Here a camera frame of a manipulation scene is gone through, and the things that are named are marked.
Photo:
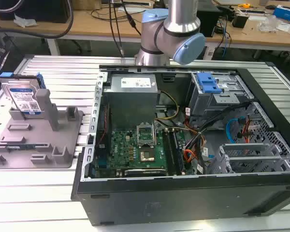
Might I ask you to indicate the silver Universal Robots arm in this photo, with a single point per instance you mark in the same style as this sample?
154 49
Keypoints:
174 31

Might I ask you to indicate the grey metal disk bay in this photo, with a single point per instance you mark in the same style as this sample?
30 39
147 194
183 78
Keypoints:
215 96

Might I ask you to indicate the hard disk in blue carrier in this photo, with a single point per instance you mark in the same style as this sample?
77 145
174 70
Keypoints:
21 95

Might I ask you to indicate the grey power supply unit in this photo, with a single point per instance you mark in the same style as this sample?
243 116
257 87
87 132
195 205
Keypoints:
131 101

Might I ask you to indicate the green motherboard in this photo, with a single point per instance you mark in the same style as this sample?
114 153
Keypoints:
133 149

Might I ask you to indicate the silver CPU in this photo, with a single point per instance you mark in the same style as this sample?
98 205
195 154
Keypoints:
147 155

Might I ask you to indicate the black RAM slot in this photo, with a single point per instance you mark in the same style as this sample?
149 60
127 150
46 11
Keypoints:
167 149
177 151

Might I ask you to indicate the black graphics card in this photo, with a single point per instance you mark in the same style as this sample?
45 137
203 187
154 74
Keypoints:
145 172

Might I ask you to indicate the blue drive bay latch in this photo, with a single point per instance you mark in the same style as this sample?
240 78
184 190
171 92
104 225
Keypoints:
208 82

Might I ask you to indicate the wooden desk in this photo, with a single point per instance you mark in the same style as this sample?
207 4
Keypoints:
159 26

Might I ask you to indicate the black open PC case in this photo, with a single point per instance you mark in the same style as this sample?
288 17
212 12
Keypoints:
183 198

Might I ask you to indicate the silver expansion slot cover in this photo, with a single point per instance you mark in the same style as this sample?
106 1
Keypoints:
253 159
244 146

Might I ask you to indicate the grey parts rack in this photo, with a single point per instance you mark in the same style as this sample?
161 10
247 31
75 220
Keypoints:
38 142

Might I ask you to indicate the black computer tower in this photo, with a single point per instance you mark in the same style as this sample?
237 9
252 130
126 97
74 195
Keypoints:
209 18

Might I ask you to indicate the RAM stick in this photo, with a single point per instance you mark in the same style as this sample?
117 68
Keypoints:
21 146

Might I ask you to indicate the white crumpled paper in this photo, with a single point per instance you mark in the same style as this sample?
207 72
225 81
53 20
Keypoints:
24 21

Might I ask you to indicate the blue white box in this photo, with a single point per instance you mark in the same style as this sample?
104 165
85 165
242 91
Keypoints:
286 13

